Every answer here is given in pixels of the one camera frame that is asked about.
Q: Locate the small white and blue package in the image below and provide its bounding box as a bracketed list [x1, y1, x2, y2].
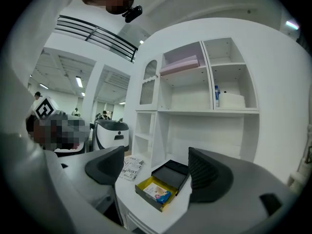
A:
[143, 182, 172, 205]

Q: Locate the black container with yellow lining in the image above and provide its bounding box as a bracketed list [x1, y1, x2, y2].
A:
[135, 159, 192, 213]

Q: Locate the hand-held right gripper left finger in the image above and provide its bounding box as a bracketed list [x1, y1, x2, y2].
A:
[58, 145, 125, 214]

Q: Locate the blue and white bottle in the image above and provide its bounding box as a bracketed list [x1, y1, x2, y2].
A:
[214, 85, 221, 108]

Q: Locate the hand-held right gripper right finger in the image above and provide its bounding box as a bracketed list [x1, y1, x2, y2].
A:
[168, 147, 301, 234]

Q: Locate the person's white shirt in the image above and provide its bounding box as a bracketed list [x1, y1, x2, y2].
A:
[0, 0, 85, 143]

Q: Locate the white box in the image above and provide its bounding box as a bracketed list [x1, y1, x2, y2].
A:
[219, 92, 246, 108]

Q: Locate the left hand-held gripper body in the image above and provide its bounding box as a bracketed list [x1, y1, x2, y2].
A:
[33, 96, 60, 120]

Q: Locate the white shelf cabinet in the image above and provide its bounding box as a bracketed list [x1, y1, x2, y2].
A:
[131, 37, 260, 171]

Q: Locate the black head camera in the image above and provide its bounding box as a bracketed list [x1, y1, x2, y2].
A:
[121, 5, 143, 24]

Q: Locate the black metal railing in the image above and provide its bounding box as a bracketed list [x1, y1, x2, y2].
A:
[54, 15, 138, 63]

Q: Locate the black and white printed bag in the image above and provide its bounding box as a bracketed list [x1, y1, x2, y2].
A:
[118, 155, 145, 182]

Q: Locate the white furniture post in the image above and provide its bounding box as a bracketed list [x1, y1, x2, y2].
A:
[287, 123, 312, 195]

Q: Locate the white and black machine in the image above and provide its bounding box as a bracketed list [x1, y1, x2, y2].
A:
[93, 119, 130, 152]

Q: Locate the pink flat box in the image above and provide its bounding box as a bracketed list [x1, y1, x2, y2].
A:
[159, 55, 201, 77]

